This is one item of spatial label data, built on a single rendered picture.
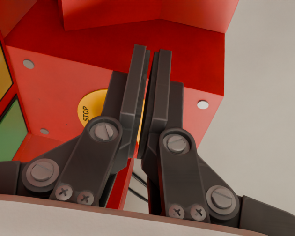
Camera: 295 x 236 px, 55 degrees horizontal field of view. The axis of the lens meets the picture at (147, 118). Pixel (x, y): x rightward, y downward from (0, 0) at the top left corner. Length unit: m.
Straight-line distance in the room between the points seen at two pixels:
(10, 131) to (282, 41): 1.01
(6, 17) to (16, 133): 0.25
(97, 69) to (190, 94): 0.07
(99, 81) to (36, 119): 0.09
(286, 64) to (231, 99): 0.27
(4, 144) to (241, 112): 1.20
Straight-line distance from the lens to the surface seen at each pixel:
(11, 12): 0.48
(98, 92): 0.22
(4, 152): 0.25
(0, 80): 0.22
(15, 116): 0.25
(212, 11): 0.25
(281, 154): 1.64
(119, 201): 1.47
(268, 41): 1.13
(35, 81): 0.24
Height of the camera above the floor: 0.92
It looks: 40 degrees down
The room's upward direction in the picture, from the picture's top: 166 degrees counter-clockwise
